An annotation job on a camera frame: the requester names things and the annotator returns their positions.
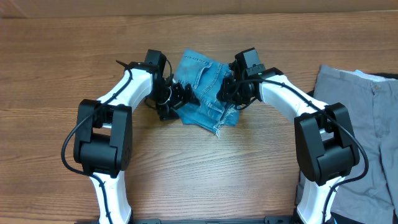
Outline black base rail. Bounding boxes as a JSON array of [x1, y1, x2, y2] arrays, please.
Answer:
[[74, 215, 304, 224]]

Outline black garment under grey trousers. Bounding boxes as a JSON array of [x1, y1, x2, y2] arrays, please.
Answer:
[[307, 73, 397, 96]]

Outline grey trousers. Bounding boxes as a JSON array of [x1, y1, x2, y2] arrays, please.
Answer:
[[313, 65, 397, 223]]

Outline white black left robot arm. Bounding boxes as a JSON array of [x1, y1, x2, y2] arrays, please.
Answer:
[[72, 62, 199, 223]]

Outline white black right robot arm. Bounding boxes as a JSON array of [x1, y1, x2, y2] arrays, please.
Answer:
[[217, 65, 361, 223]]

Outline light blue denim jeans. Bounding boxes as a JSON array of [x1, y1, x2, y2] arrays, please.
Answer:
[[176, 49, 239, 136]]

